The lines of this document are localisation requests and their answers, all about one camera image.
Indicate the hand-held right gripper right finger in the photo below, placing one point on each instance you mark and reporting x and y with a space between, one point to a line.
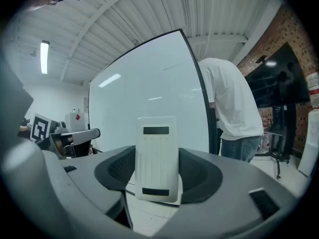
224 203

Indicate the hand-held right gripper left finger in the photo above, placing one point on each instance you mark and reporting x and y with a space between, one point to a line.
82 183

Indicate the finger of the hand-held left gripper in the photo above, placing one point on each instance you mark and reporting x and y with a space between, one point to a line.
84 134

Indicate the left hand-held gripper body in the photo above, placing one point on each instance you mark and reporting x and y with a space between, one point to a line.
41 128

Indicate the white eraser block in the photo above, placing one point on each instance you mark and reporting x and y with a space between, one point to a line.
156 158

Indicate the white board panel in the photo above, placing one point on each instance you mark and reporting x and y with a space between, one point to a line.
149 88

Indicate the white box with red label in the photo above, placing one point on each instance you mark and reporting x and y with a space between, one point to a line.
76 122

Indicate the black screen stand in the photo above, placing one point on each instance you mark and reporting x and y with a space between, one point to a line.
281 133

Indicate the white water dispenser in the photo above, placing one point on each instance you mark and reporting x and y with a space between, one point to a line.
310 143

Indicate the clear water dispenser bottle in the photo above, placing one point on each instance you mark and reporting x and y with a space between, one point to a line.
314 88

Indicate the black webcam on screen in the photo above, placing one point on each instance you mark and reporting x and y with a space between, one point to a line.
261 58

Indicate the large black wall screen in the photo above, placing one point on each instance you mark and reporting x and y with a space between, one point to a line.
279 83

